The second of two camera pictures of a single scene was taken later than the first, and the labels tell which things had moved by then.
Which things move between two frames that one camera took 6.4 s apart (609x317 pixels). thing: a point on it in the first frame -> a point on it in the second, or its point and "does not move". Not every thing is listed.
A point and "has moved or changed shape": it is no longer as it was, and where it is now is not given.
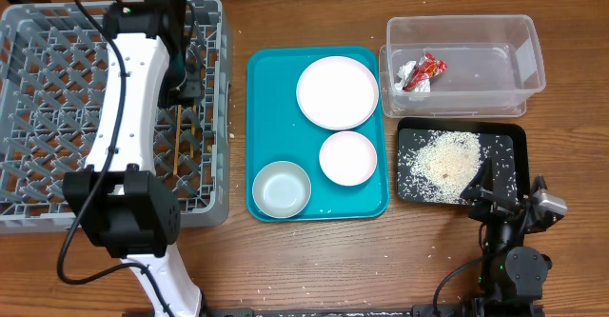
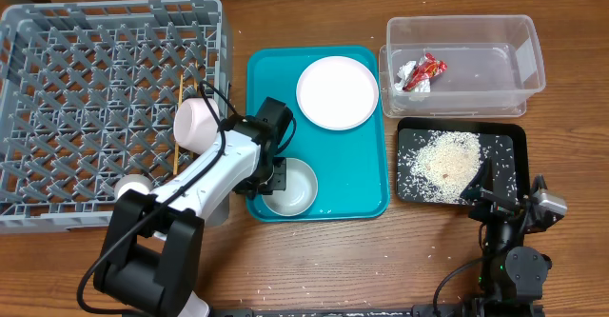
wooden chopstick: (193, 129) has moved or changed shape
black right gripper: (479, 189) does not move
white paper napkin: (403, 72) does not move
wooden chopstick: (177, 139) does not move
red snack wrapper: (427, 67) does not move
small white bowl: (347, 158) -> (194, 125)
